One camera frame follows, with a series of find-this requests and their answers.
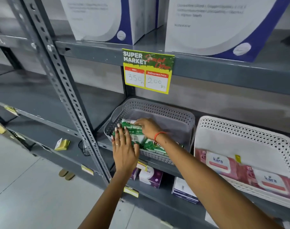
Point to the person's right hand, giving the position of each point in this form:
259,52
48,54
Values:
151,128

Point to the person's left hand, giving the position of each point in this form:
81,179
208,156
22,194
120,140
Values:
123,155

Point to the person's left little finger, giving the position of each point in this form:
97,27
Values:
113,143

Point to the person's left thumb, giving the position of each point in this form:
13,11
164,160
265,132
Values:
136,149

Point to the person's right fingers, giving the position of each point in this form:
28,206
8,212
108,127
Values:
141,122

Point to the person's left middle finger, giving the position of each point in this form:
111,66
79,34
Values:
122,134

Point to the green white packet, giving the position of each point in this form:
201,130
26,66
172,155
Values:
154,147
135,132

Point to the person's right forearm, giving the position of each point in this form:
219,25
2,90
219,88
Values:
207,186

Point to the person's left forearm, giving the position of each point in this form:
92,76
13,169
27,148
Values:
104,202

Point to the red wrist band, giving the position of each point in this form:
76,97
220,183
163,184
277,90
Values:
159,134

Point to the small purple box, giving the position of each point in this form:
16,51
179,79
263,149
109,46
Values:
134,174

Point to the grey perforated plastic basket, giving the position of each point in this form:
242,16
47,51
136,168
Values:
168,116

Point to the purple white tissue box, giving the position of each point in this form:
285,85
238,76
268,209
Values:
151,176

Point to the large yellow green price card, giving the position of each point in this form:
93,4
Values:
147,71

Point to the flat white purple box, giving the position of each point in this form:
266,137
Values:
183,189

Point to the pink wipes packet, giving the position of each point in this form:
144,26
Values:
217,163
271,182

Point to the grey slotted metal shelf rack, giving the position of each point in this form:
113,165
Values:
64,76

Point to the small yellow basket sticker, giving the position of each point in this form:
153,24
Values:
238,159

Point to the white perforated plastic basket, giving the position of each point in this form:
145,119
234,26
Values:
242,140

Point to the white blue cardboard box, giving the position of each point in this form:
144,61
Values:
216,23
97,19

